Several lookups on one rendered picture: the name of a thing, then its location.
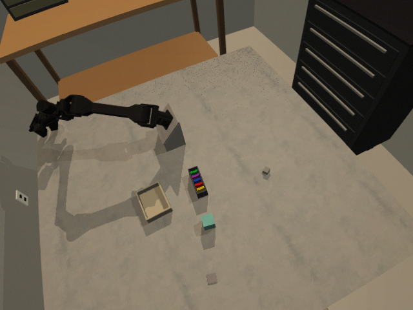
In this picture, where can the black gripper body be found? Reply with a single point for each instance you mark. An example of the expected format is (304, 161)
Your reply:
(40, 127)

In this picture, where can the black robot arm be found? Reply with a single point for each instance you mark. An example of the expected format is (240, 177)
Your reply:
(81, 106)

